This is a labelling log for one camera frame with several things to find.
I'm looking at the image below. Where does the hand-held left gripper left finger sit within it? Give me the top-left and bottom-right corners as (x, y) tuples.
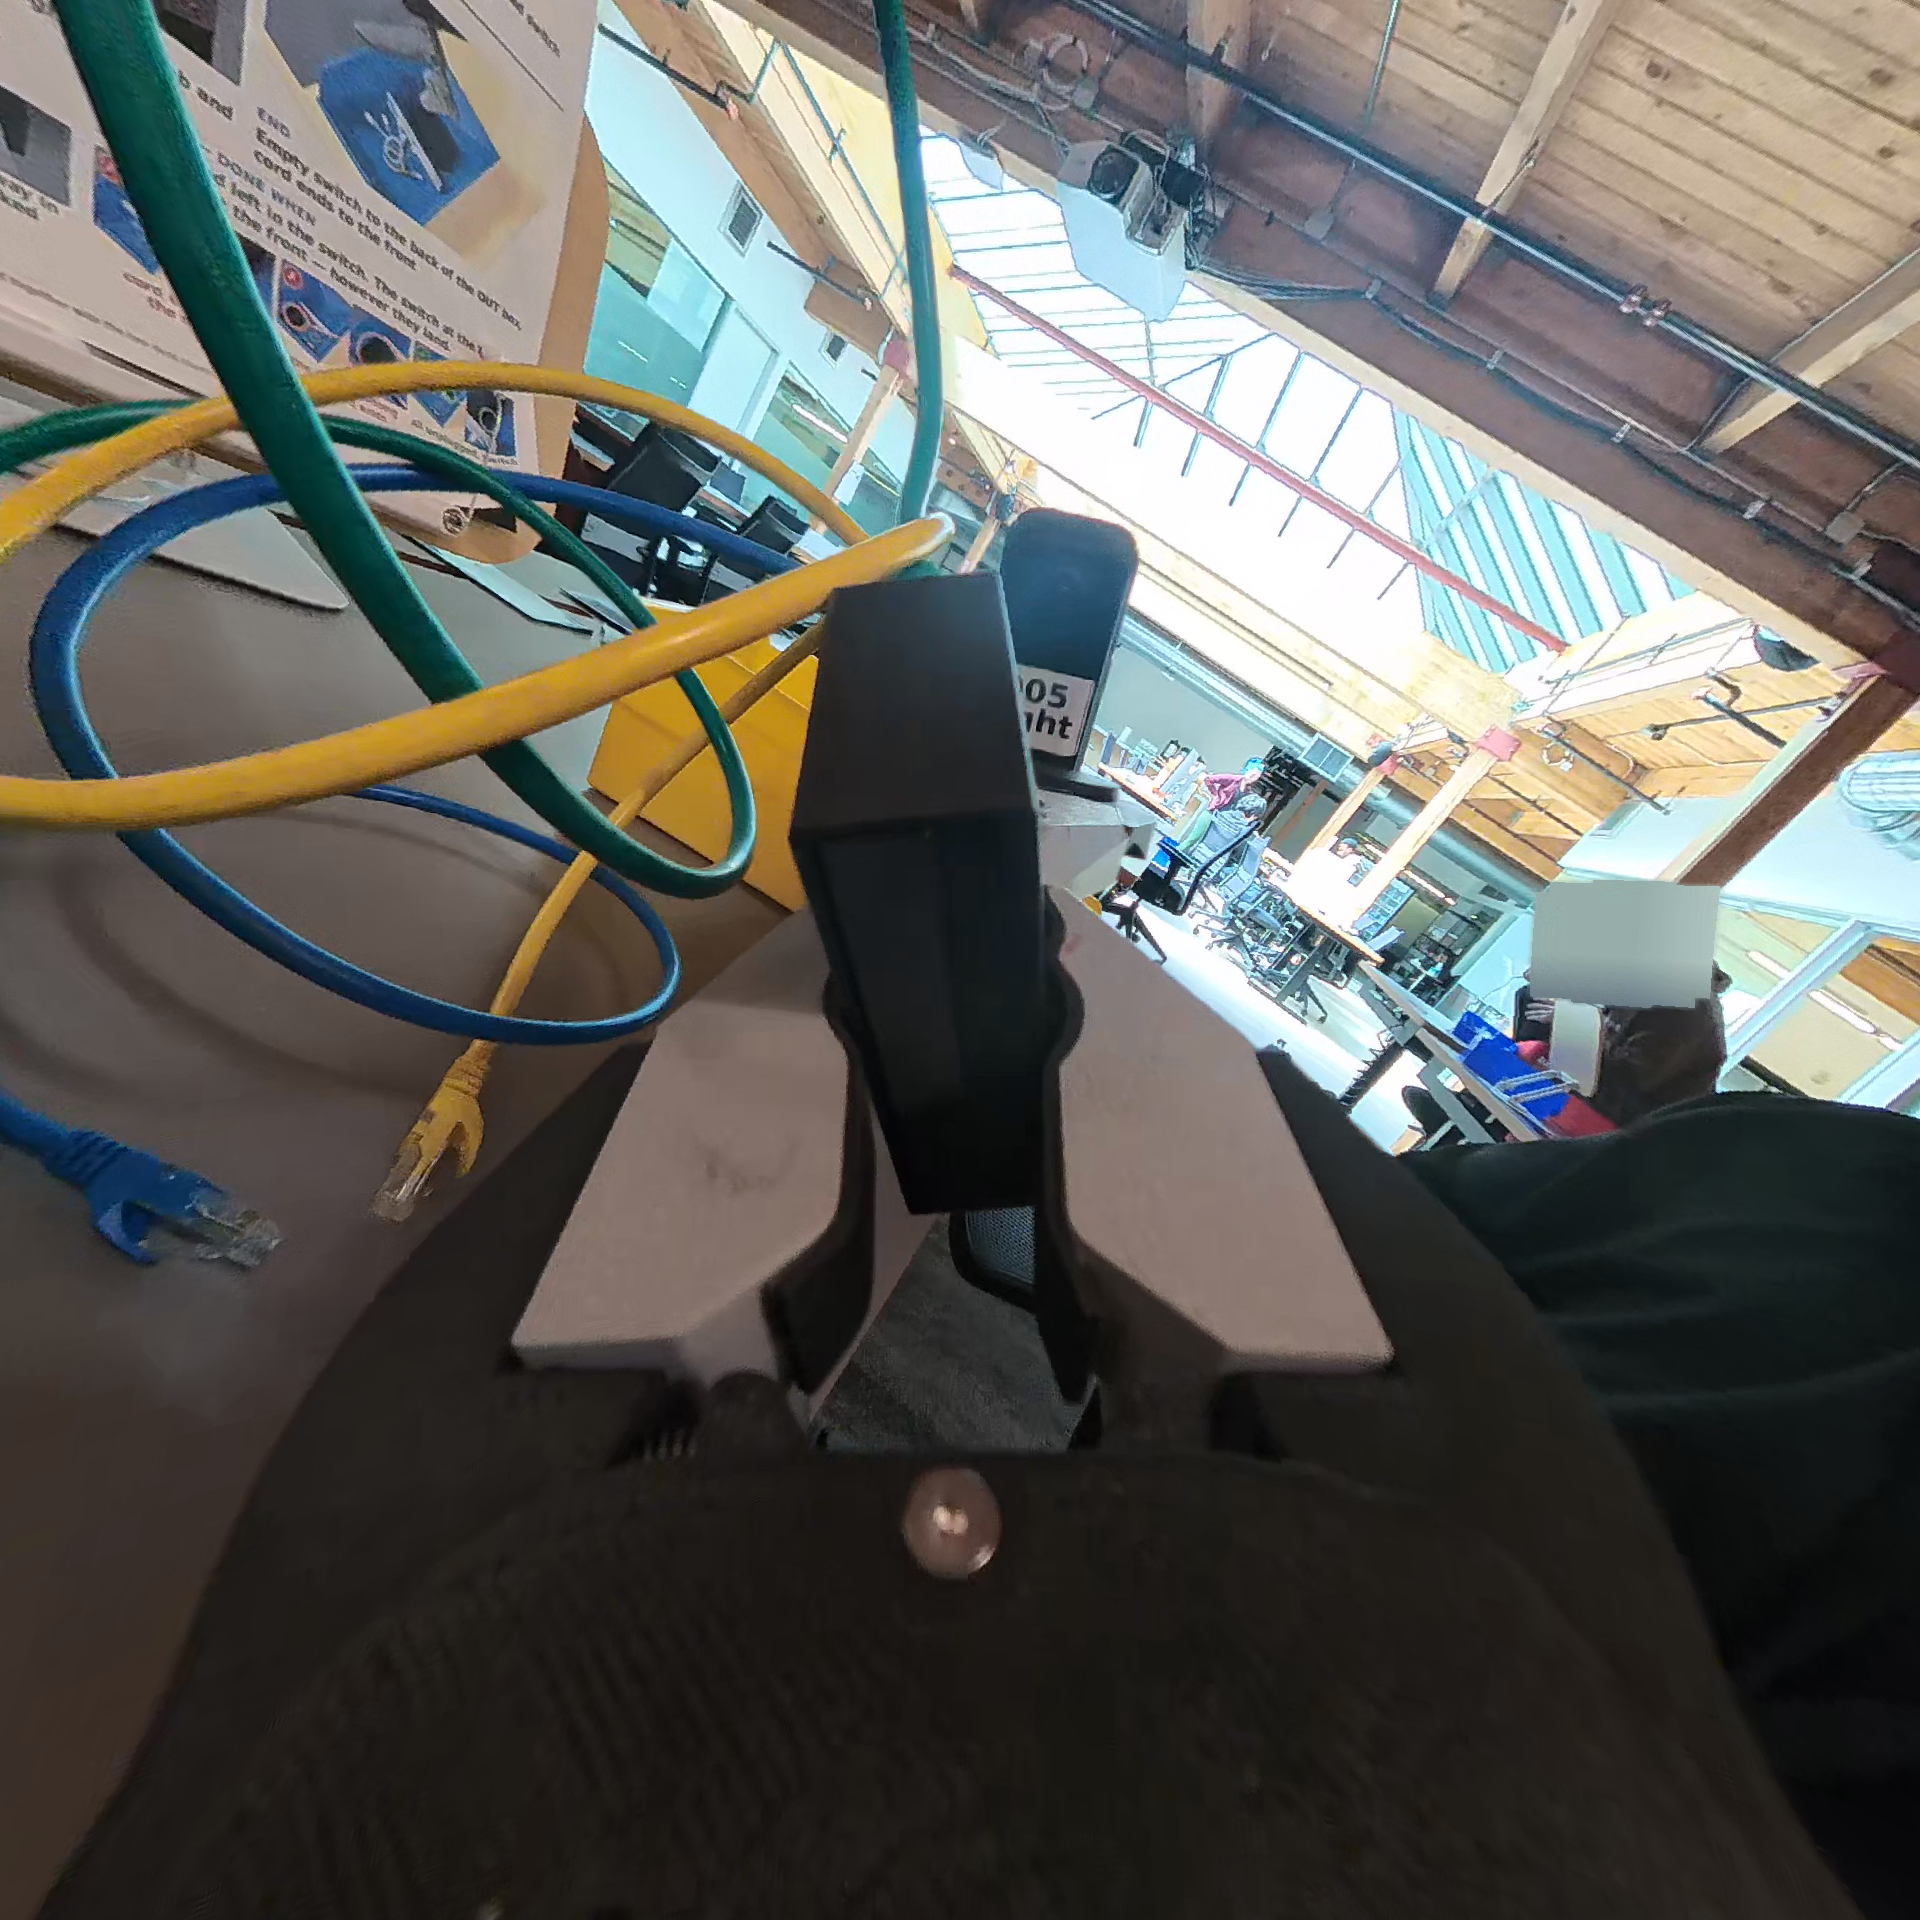
(512, 1017), (878, 1389)

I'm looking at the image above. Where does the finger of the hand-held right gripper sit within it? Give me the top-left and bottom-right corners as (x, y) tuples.
(1041, 790), (1157, 919)

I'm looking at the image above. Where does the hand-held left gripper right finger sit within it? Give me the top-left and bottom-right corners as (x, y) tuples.
(1034, 885), (1392, 1405)

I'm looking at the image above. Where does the yellow ethernet cable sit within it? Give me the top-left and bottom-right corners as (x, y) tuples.
(0, 361), (957, 1225)

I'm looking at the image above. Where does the yellow plastic bin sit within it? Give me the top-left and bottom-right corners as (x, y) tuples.
(588, 646), (822, 914)

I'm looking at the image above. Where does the blue ethernet cable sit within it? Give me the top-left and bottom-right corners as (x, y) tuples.
(0, 464), (804, 1265)

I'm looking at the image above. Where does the green ethernet cable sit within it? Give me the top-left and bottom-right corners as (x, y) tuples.
(0, 0), (950, 902)

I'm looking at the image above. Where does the blue storage bin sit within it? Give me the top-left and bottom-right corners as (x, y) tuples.
(1461, 1012), (1579, 1131)

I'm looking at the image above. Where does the white ceiling projector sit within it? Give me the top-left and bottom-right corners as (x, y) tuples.
(1052, 131), (1213, 323)

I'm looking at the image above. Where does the tan cardboard panel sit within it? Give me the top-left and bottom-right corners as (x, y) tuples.
(436, 120), (610, 570)

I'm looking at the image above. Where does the instruction sheet stand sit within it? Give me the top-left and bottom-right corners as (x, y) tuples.
(0, 0), (602, 611)

